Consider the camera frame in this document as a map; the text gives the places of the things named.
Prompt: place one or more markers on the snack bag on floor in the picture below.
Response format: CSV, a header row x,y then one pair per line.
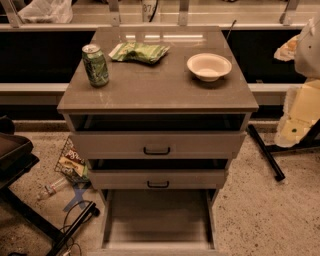
x,y
71,165

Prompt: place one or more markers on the top drawer with black handle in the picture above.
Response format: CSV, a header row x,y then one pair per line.
x,y
160,145

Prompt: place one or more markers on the white paper bowl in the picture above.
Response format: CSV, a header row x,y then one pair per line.
x,y
209,67

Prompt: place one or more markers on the green chip bag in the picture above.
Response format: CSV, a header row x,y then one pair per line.
x,y
133,51

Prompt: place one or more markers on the black chair with base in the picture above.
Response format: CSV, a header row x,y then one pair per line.
x,y
16,159

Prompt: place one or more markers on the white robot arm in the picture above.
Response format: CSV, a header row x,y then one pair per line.
x,y
302,105

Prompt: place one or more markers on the clear plastic bottle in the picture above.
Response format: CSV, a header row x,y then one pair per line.
x,y
52,189

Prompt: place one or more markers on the white plastic bag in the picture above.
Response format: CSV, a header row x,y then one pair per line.
x,y
47,11

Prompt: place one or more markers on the grey drawer cabinet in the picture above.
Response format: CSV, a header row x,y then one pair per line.
x,y
165,97

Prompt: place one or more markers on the open bottom drawer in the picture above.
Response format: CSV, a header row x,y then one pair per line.
x,y
157,223

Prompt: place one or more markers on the green soda can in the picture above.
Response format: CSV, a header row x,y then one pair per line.
x,y
95,65

